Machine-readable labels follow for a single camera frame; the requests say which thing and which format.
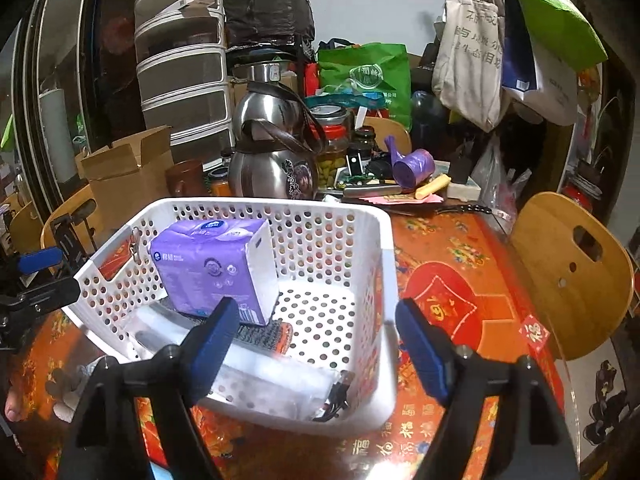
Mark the person's left hand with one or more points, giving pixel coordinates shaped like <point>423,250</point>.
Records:
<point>14,405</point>

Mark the green shopping bag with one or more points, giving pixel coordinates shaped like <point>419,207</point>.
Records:
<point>365,75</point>

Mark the glass jar of pickles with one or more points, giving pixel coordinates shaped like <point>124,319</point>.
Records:
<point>332,160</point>

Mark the yellow stick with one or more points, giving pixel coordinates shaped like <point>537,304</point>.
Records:
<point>432,187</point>

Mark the bright green hanging bag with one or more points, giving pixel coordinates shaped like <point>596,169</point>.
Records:
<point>555,15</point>

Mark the dark blue bottle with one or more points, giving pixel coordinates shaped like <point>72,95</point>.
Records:
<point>427,112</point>

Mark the grey knit glove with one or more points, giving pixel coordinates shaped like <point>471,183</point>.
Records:
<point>265,337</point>

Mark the jar with orange contents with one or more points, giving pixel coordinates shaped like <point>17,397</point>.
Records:
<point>219,185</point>

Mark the open cardboard box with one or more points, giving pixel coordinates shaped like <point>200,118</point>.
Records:
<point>120,185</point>

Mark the wooden chair back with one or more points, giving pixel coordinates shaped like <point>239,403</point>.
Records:
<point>395,135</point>

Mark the black folding phone stand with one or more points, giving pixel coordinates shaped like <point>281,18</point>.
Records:
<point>72,240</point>

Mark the white perforated plastic basket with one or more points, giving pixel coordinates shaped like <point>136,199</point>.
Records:
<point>350,260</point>

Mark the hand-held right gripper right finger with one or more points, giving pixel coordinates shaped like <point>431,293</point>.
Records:
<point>425,355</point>

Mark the white and blue bag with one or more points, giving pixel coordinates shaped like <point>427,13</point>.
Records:
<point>540,85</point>

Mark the red square sticker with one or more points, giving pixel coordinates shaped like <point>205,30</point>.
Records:
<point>534,335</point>

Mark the grey plastic drawer tower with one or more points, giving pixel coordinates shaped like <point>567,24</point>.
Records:
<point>185,110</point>

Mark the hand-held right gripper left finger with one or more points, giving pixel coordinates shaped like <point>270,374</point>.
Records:
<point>212,350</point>

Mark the beige printed tote bag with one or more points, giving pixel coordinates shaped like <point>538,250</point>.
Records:
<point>470,50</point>

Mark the white sock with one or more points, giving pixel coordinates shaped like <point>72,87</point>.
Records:
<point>65,405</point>

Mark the brown mug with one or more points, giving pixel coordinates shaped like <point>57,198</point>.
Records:
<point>182,180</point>

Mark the purple plastic scoop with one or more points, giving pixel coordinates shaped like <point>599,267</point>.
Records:
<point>412,167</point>

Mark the steel pot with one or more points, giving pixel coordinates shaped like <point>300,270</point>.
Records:
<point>262,72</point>

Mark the red floral tablecloth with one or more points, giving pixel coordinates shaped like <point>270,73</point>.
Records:
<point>450,270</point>

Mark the purple tissue pack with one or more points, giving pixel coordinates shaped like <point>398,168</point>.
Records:
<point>200,265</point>

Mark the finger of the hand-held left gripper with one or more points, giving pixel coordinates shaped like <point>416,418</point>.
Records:
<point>42,259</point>
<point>45,292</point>

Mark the dark glass-door cabinet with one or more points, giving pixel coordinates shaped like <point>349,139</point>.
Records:
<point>50,85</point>

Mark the clear plastic bag with label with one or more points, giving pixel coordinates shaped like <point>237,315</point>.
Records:
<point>270,385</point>

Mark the black plastic bag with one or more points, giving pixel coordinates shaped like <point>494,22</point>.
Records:
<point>270,5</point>

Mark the gourd-shaped steel kettle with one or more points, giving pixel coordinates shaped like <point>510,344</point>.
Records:
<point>270,170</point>

